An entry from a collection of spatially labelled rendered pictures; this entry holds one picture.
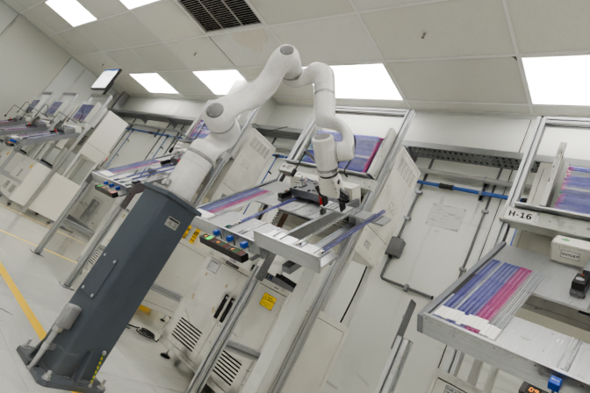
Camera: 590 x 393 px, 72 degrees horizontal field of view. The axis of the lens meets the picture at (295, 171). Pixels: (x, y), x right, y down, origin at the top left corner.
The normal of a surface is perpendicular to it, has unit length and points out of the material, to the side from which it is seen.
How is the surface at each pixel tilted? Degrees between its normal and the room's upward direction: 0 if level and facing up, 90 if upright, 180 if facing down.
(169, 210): 90
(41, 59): 90
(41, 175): 90
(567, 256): 135
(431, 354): 90
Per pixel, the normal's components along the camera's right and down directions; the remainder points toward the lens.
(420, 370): -0.54, -0.53
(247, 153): 0.70, 0.15
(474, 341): -0.71, 0.21
